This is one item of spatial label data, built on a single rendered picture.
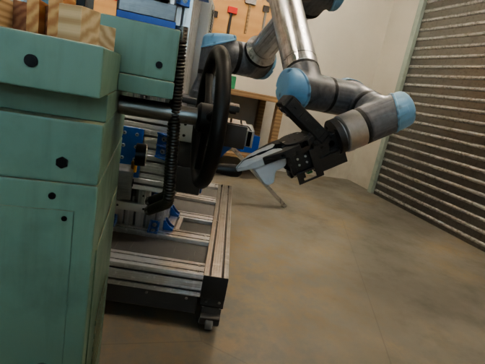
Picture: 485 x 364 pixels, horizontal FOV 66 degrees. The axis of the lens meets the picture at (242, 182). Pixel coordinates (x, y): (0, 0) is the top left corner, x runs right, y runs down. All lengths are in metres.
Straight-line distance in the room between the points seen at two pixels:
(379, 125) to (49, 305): 0.64
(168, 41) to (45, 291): 0.45
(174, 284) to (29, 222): 0.85
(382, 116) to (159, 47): 0.43
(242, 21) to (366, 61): 1.57
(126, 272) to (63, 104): 0.91
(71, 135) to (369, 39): 4.48
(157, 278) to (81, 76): 1.00
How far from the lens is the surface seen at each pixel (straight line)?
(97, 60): 0.48
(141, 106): 0.75
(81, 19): 0.53
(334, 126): 0.73
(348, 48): 4.72
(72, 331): 0.69
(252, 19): 4.25
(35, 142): 0.58
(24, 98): 0.59
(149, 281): 1.40
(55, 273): 0.64
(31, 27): 0.69
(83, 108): 0.58
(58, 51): 0.49
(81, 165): 0.57
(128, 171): 1.02
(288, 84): 0.76
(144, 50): 0.71
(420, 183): 3.96
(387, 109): 0.77
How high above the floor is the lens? 0.88
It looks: 14 degrees down
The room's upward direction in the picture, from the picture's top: 11 degrees clockwise
